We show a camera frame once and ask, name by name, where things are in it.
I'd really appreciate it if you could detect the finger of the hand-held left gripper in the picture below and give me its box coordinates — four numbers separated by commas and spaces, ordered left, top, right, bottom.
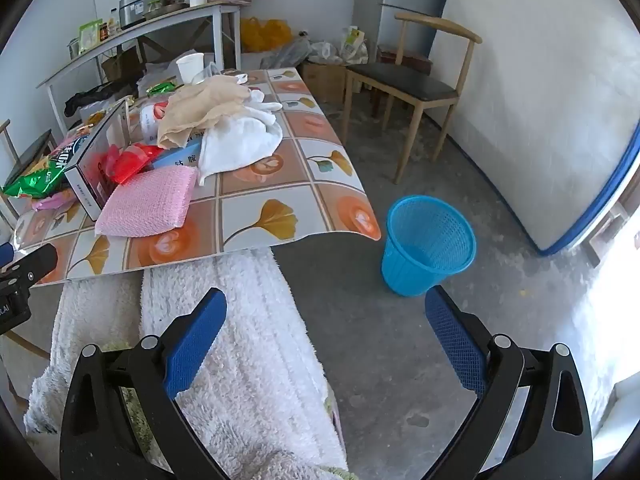
0, 245, 59, 288

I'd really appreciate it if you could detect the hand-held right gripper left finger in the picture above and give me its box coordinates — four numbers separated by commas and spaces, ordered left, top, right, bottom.
59, 287, 236, 480

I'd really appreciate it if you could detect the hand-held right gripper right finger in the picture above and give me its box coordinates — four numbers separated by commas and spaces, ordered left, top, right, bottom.
422, 284, 596, 480

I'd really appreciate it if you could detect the green chips bag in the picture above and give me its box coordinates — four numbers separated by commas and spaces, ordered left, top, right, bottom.
2, 152, 68, 198

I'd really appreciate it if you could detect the blue plastic wastebasket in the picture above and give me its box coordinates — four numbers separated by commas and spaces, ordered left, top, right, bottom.
381, 195, 477, 297

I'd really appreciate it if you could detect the red plastic bag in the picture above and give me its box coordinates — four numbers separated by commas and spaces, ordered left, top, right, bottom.
100, 142, 163, 186

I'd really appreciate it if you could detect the light blue packet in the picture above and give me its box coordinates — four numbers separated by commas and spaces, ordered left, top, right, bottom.
150, 140, 202, 171

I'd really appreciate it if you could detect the beige cloth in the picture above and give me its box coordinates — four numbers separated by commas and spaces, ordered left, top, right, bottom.
157, 74, 253, 150

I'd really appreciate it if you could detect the white fluffy cloth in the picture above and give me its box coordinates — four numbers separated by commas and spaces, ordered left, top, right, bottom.
24, 247, 348, 480

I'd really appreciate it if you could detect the pink plastic wrapper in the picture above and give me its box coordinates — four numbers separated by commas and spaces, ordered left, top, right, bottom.
32, 192, 76, 211

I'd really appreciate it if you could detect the white carton box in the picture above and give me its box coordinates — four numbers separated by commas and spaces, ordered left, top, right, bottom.
64, 101, 132, 221

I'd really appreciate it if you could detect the pink scrubbing cloth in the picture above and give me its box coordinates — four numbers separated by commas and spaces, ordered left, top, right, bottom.
95, 165, 199, 238

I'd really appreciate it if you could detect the black cloth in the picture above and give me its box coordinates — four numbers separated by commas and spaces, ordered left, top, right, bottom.
65, 80, 138, 116

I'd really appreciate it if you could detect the white strawberry print packet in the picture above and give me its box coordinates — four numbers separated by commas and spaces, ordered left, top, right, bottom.
139, 100, 171, 145

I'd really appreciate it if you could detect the white towel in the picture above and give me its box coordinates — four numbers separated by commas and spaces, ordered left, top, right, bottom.
198, 87, 283, 186

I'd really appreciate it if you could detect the cardboard box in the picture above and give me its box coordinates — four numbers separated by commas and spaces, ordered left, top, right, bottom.
102, 45, 143, 83
300, 60, 348, 103

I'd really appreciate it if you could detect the green food packet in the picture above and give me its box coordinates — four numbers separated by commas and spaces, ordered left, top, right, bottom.
78, 19, 102, 51

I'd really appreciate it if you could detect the white blue-edged mattress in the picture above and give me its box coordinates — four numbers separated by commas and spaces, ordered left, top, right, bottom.
429, 0, 640, 256

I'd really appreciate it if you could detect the white paper cup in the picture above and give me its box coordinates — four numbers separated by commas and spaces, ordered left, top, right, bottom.
176, 52, 206, 85

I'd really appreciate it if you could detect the white side table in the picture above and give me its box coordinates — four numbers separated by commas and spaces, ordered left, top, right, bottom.
36, 0, 251, 133

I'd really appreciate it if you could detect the metal pot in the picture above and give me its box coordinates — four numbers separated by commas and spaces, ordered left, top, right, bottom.
118, 0, 172, 28

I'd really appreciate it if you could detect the grey plastic bag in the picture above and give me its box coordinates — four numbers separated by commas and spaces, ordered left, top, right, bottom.
260, 37, 313, 68

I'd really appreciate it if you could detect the yellow plastic bag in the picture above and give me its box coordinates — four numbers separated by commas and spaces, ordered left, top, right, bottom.
241, 17, 293, 53

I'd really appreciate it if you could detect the white printed shopping bag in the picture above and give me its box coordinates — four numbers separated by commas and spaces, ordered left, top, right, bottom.
341, 25, 370, 63

